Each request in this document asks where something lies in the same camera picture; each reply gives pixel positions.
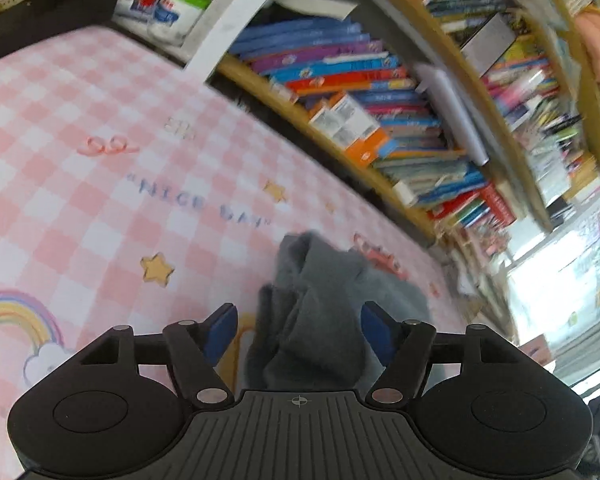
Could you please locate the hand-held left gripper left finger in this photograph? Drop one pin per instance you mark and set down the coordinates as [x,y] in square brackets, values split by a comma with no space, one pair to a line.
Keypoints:
[221,335]

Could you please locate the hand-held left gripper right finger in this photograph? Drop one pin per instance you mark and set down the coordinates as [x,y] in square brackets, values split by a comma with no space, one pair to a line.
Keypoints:
[377,332]

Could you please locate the grey fleece pants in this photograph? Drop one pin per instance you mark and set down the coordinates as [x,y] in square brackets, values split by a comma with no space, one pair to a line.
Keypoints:
[325,320]

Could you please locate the white charger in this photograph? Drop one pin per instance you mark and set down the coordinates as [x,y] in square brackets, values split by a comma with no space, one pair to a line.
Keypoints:
[403,193]

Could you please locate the pink checked cartoon desk mat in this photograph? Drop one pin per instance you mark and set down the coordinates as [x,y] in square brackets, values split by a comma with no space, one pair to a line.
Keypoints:
[105,185]

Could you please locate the white lamp bar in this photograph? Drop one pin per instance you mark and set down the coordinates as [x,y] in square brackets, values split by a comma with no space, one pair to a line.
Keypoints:
[455,110]

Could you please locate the row of colourful books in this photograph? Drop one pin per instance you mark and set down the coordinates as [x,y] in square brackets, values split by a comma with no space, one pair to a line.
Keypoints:
[380,85]

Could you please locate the row of books under ceiling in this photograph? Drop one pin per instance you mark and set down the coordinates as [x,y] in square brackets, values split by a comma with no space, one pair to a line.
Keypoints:
[520,70]

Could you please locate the white wooden bookshelf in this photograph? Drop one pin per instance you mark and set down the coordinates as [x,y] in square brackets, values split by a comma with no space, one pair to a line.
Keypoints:
[220,25]

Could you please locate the white can with green lid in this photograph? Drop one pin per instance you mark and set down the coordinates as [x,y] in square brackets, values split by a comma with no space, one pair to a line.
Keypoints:
[180,10]

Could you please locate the black box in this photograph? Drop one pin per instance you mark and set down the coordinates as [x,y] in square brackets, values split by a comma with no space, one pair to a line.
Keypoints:
[55,15]

